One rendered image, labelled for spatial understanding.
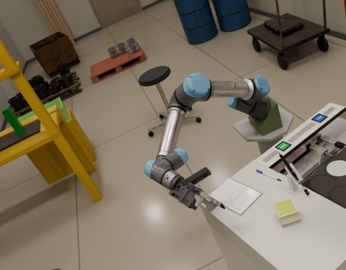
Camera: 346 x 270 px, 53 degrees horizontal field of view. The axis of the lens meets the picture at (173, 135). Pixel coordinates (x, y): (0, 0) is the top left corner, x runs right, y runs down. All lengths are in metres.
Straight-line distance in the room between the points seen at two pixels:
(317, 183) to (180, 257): 1.41
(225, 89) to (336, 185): 0.67
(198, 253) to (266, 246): 1.38
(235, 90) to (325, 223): 0.78
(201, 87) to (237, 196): 0.52
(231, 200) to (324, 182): 0.41
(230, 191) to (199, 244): 1.21
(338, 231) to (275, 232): 0.22
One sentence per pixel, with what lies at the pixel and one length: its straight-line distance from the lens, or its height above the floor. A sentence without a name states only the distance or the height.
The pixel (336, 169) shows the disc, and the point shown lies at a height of 0.90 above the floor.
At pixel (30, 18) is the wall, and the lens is 10.91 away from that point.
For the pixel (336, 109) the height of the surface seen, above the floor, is 0.96.
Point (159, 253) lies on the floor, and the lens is 2.85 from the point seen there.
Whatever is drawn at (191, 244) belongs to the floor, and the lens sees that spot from 2.78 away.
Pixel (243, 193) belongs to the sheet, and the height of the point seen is 0.97.
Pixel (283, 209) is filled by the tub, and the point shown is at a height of 1.03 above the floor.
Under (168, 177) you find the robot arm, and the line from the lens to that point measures 1.37.
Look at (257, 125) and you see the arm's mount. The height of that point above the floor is 0.87.
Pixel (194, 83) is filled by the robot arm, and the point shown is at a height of 1.39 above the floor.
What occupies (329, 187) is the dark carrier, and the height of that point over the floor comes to 0.90.
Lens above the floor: 2.06
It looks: 31 degrees down
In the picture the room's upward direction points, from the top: 24 degrees counter-clockwise
